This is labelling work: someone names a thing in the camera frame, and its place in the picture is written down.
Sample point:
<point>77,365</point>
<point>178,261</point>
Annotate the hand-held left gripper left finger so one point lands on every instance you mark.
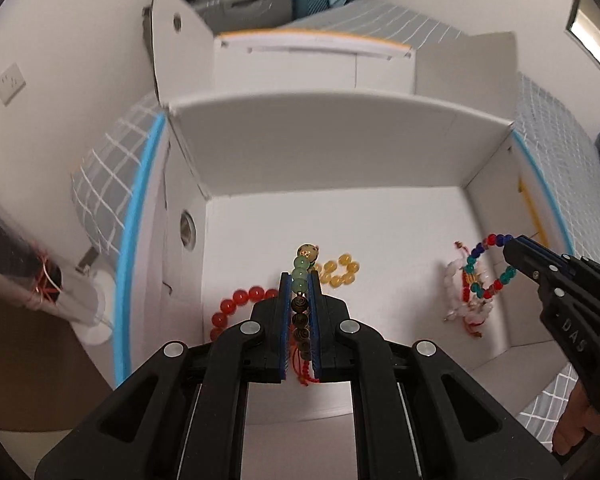
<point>282,325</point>

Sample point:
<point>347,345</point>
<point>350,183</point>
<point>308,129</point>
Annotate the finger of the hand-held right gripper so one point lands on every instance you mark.
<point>555,256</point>
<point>525,257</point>

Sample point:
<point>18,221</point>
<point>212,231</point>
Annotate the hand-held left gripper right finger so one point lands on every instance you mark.
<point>314,325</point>

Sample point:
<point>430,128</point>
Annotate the white cardboard box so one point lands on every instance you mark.
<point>330,140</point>

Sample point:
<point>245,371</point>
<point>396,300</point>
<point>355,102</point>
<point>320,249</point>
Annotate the person's right hand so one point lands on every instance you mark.
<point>572,425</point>

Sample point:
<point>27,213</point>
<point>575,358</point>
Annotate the white board with blue edge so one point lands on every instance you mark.
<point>132,240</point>

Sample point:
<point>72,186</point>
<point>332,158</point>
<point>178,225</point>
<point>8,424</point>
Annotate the white round base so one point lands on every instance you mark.
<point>97,325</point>

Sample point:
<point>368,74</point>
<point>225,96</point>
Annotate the window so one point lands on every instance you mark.
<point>597,35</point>

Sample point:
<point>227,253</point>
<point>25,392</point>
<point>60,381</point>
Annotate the red rubber band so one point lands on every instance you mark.
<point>45,280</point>

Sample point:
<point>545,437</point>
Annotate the white box with yellow edge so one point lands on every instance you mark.
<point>310,60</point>

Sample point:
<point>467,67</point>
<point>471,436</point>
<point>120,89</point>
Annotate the black roll in clear plastic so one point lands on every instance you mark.
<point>10,255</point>

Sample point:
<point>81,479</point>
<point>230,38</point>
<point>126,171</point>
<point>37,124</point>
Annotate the white wall socket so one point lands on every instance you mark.
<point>10,84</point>

